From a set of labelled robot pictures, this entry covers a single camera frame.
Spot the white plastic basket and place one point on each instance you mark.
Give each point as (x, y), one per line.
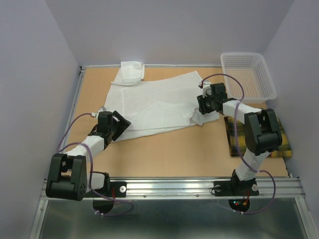
(251, 70)

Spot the aluminium front rail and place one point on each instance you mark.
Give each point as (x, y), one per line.
(200, 188)

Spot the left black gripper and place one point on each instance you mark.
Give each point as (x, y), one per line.
(122, 124)

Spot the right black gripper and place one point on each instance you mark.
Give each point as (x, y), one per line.
(202, 108)

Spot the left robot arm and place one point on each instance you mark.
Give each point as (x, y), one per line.
(71, 175)

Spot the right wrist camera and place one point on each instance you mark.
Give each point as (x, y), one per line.
(206, 88)

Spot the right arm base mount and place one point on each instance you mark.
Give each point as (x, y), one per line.
(230, 188)

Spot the white long sleeve shirt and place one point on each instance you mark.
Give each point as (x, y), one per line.
(155, 107)

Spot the yellow plaid folded shirt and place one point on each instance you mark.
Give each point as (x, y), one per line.
(284, 150)

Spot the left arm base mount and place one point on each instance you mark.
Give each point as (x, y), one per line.
(114, 190)

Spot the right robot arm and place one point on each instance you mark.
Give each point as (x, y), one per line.
(262, 133)

